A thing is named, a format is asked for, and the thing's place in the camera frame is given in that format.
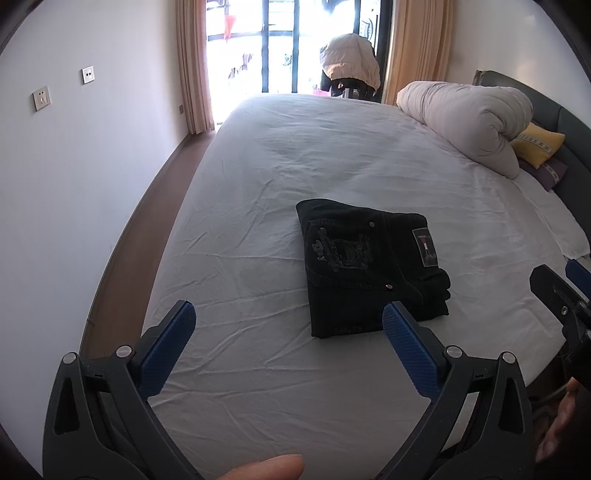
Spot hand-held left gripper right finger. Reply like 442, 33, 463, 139
369, 301, 542, 480

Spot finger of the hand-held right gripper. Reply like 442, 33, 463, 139
529, 264, 591, 334
565, 258, 591, 297

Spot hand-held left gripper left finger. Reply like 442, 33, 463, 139
42, 300, 199, 480

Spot black pants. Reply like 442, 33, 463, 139
295, 198, 452, 340

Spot person's right hand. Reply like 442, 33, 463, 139
534, 377, 591, 463

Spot person's left hand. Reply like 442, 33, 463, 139
212, 453, 306, 480

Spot purple pillow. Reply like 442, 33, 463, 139
519, 157, 570, 193

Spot yellow pillow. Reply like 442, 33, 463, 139
509, 122, 567, 168

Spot dark grey headboard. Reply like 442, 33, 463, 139
473, 70, 591, 234

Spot rolled white duvet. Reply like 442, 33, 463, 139
397, 80, 534, 180

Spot bed with white sheet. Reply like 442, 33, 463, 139
139, 92, 591, 480

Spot beige jacket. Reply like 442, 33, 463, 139
319, 34, 381, 91

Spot glass balcony door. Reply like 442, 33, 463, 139
205, 0, 394, 100

